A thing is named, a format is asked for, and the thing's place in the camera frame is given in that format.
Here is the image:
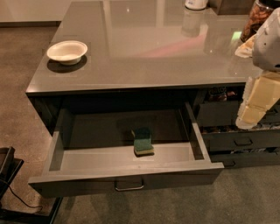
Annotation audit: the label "grey kitchen counter cabinet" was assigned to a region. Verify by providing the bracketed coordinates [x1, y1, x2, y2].
[24, 0, 280, 135]

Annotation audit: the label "open grey top drawer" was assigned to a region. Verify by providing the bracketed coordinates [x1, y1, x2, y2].
[28, 103, 224, 198]

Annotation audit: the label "glass jar of nuts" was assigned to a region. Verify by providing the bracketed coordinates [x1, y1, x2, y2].
[240, 0, 279, 42]

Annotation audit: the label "dark box on counter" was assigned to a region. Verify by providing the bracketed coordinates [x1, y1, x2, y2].
[216, 0, 255, 15]

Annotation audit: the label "black stand at left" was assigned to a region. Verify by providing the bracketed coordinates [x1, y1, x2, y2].
[0, 146, 62, 224]

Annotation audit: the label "bottom right grey drawer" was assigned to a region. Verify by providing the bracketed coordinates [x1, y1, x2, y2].
[210, 152, 280, 169]

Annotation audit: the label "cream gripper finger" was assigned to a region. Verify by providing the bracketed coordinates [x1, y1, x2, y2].
[234, 35, 256, 58]
[235, 71, 280, 130]

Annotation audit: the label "metal drawer handle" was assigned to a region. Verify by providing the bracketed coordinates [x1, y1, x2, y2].
[114, 179, 144, 192]

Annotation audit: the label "white container on counter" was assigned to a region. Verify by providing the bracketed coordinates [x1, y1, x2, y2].
[185, 0, 208, 11]

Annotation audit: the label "green yellow sponge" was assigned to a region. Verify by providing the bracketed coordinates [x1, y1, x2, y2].
[131, 128, 154, 157]

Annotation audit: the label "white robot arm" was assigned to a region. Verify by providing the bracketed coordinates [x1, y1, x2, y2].
[235, 8, 280, 130]

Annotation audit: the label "white paper bowl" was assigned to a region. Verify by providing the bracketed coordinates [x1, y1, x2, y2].
[46, 40, 88, 66]

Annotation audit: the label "middle right grey drawer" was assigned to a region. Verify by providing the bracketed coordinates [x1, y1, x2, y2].
[202, 129, 280, 151]

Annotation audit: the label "black cable on floor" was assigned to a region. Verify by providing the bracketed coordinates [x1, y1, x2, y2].
[7, 185, 44, 214]

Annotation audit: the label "snack packets in drawer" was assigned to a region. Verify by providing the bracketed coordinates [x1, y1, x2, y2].
[206, 87, 243, 102]

